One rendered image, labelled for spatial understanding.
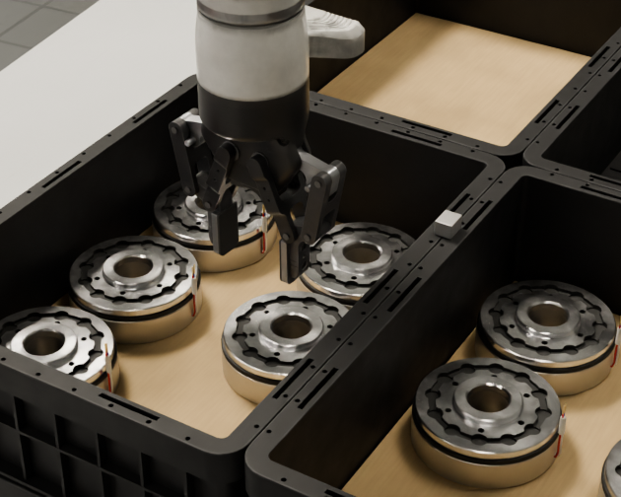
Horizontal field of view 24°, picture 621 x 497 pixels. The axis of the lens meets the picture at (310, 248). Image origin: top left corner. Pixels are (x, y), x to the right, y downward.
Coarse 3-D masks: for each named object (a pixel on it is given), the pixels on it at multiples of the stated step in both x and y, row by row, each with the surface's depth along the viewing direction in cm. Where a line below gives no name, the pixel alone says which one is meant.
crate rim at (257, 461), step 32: (512, 192) 110; (576, 192) 109; (608, 192) 109; (480, 224) 106; (448, 256) 102; (416, 288) 99; (384, 320) 96; (352, 352) 93; (320, 384) 91; (288, 416) 88; (256, 448) 86; (256, 480) 84; (288, 480) 83
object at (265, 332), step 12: (276, 312) 107; (288, 312) 107; (300, 312) 107; (312, 312) 107; (264, 324) 106; (312, 324) 106; (264, 336) 105; (276, 336) 104; (312, 336) 104; (276, 348) 104; (288, 348) 104; (300, 348) 104
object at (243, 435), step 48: (96, 144) 115; (432, 144) 115; (48, 192) 109; (480, 192) 109; (432, 240) 104; (384, 288) 99; (336, 336) 94; (0, 384) 93; (48, 384) 90; (288, 384) 91; (144, 432) 88; (192, 432) 87; (240, 432) 87
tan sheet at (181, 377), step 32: (224, 288) 116; (256, 288) 116; (288, 288) 116; (224, 320) 112; (128, 352) 109; (160, 352) 109; (192, 352) 109; (128, 384) 106; (160, 384) 106; (192, 384) 106; (224, 384) 106; (192, 416) 103; (224, 416) 103
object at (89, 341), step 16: (0, 320) 107; (16, 320) 107; (32, 320) 107; (48, 320) 107; (64, 320) 107; (80, 320) 107; (96, 320) 107; (0, 336) 106; (80, 336) 105; (96, 336) 106; (112, 336) 105; (80, 352) 104; (96, 352) 104; (112, 352) 104; (64, 368) 102; (80, 368) 103; (96, 368) 102
